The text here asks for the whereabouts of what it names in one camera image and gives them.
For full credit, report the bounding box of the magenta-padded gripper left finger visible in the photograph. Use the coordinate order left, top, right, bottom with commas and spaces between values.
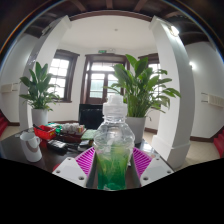
52, 147, 98, 189

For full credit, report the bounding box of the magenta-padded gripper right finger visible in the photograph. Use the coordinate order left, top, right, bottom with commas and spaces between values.
128, 147, 175, 189

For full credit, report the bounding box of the clear bottle with green drink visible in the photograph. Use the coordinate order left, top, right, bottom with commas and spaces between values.
93, 93, 136, 192

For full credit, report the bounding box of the black handheld device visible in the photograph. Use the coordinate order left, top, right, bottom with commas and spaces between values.
46, 139, 69, 153

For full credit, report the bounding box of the box of snack packets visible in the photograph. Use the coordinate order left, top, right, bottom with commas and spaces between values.
54, 122, 87, 144

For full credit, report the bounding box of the green book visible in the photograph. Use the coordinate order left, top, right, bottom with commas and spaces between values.
81, 129, 98, 140

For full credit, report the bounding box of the white ceramic mug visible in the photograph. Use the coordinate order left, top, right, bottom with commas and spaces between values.
19, 131, 44, 163

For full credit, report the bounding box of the red plastic box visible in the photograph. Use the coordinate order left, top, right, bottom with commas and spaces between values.
33, 123, 57, 141

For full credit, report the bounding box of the green plastic tray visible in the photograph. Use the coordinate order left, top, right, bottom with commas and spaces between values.
48, 122, 63, 130

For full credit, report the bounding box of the small potted plant, white pot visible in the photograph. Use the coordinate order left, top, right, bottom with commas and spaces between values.
19, 61, 62, 127

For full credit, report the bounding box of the red carpeted staircase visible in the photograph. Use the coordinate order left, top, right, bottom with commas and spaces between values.
0, 111, 9, 136
213, 129, 224, 158

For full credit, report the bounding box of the large potted plant, white pot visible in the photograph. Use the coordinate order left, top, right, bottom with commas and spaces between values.
104, 53, 183, 145

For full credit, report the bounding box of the dark wooden glazed door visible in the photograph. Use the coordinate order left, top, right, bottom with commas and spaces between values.
81, 53, 129, 105

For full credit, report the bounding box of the dark-framed window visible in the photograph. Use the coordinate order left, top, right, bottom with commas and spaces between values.
49, 49, 80, 103
147, 53, 168, 94

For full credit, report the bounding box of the bright ceiling lamp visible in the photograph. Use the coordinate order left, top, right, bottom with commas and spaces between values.
169, 24, 180, 37

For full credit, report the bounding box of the white wall radiator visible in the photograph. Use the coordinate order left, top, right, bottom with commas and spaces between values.
0, 82, 21, 94
200, 92, 224, 108

